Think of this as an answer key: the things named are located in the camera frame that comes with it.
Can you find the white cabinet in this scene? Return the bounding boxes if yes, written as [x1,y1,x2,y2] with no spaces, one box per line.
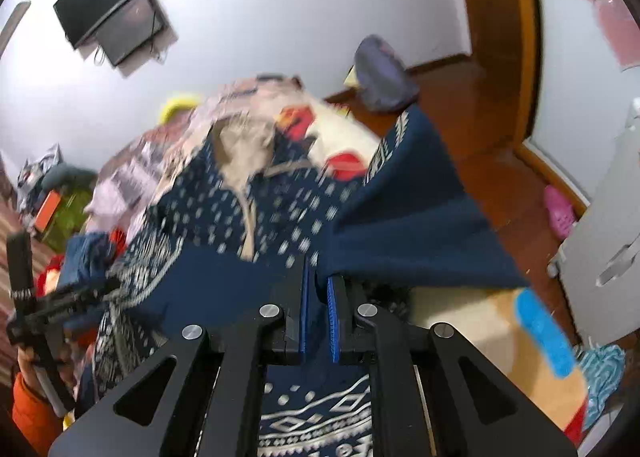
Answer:
[547,97,640,349]

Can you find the navy patterned knit sweater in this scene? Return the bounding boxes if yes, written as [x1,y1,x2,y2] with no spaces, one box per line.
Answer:
[75,104,532,457]

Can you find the teal striped cloth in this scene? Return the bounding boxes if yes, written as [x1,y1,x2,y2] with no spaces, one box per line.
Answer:
[575,344,627,431]

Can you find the dark grey cloth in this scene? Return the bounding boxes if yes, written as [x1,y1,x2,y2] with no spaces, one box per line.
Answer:
[42,163,99,192]

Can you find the purple-grey cloth bundle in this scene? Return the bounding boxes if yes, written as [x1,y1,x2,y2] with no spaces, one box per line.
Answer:
[354,35,421,112]

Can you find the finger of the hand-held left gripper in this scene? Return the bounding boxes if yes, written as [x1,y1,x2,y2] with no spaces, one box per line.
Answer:
[47,276,122,319]

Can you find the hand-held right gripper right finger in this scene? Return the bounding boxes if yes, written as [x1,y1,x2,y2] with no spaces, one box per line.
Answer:
[326,274,578,457]

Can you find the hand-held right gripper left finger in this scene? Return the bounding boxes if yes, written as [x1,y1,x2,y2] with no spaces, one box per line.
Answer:
[47,255,313,457]

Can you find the person's left hand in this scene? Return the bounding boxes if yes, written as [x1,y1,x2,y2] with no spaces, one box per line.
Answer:
[17,348,77,403]

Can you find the printed blanket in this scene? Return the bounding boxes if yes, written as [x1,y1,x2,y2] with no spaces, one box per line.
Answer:
[85,74,591,445]

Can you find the brown wooden door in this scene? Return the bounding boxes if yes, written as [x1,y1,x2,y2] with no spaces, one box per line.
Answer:
[447,0,544,148]

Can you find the green cloth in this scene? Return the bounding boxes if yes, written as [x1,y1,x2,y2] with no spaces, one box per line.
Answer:
[47,189,97,244]

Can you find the person's left forearm orange sleeve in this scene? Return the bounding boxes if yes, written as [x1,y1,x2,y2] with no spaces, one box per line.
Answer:
[11,371,68,456]

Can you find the pink slipper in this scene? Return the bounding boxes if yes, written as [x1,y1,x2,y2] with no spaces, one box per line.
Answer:
[544,185,579,240]

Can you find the yellow round object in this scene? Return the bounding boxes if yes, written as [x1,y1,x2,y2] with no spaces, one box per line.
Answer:
[159,93,202,124]

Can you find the blue denim jeans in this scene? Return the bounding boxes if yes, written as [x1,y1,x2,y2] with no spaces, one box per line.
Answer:
[60,233,119,289]

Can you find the orange box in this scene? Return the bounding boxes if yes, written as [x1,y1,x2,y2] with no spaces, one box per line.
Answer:
[34,189,64,236]

